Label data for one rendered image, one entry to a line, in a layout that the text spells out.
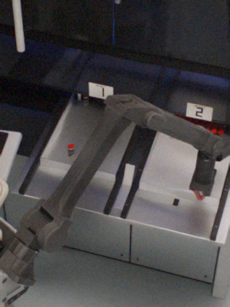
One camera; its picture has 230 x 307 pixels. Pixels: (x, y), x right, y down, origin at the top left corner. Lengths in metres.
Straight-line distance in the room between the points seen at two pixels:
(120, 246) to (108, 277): 0.19
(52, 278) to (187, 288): 0.57
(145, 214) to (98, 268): 0.99
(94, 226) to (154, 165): 0.68
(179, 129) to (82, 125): 0.68
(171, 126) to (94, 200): 0.52
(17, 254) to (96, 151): 0.32
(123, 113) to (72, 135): 0.82
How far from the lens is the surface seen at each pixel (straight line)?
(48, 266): 3.47
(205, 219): 2.51
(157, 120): 2.01
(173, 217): 2.50
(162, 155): 2.67
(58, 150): 2.69
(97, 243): 3.33
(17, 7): 2.50
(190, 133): 2.21
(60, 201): 1.97
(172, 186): 2.58
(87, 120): 2.79
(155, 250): 3.25
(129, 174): 2.57
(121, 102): 1.97
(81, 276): 3.44
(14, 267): 1.98
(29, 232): 1.98
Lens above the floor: 2.82
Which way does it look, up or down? 46 degrees down
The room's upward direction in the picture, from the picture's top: 1 degrees clockwise
